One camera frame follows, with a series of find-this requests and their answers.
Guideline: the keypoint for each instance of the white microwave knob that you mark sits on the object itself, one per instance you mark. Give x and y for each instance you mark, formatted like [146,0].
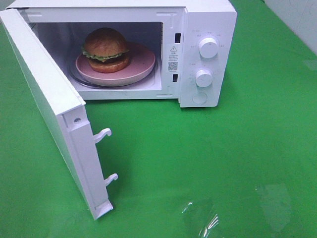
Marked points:
[208,47]
[204,78]

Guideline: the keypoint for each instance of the white microwave door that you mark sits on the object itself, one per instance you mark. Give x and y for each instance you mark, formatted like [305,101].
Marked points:
[64,112]

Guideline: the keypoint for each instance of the white microwave oven body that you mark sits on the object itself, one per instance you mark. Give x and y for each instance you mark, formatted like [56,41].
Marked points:
[171,29]

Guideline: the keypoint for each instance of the pink round plate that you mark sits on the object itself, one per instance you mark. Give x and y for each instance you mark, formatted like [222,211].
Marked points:
[141,63]

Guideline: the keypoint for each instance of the round white door release button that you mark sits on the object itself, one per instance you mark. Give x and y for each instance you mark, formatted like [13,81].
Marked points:
[199,98]

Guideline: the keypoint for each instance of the lower white microwave knob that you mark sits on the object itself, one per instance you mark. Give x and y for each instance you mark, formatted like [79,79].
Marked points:
[204,78]

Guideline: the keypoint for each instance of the upper white microwave knob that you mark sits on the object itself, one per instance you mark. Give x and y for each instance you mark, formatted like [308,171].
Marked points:
[208,47]

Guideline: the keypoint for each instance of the burger with lettuce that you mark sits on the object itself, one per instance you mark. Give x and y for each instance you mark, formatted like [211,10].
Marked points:
[106,50]

